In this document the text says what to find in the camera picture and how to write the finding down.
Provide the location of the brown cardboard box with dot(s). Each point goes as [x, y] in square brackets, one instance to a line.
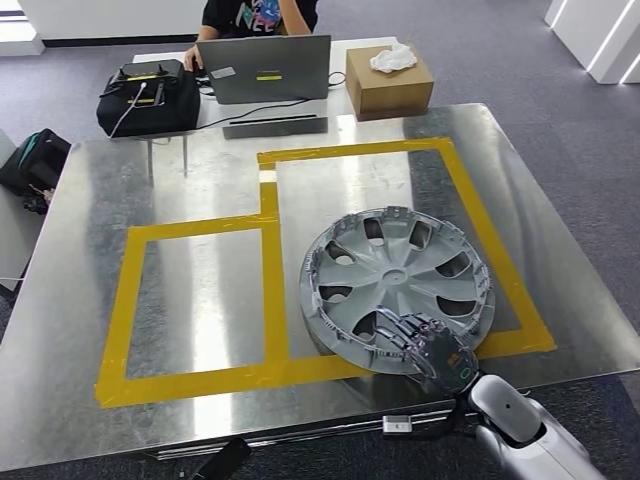
[390, 96]

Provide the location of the black remote controller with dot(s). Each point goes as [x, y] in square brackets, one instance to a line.
[150, 69]

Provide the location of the grey plastic wheel hubcap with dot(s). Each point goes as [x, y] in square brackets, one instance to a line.
[400, 272]

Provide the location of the black backpack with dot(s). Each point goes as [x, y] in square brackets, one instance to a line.
[40, 159]

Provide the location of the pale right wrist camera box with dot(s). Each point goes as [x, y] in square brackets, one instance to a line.
[397, 425]

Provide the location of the black equipment bag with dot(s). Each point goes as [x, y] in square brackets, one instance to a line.
[150, 118]

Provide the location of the person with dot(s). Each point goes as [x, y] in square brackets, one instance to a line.
[250, 13]

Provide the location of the grey laptop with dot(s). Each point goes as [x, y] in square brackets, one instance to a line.
[265, 60]

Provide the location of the person's hand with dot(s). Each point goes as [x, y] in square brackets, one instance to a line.
[193, 58]

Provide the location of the stainless steel workbench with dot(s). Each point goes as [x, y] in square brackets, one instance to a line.
[75, 265]

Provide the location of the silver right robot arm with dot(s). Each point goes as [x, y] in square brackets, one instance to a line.
[515, 414]

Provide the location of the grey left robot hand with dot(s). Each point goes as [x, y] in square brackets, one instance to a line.
[225, 460]

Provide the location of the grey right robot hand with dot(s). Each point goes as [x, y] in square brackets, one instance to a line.
[445, 361]

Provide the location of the white desk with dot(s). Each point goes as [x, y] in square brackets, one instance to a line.
[338, 56]

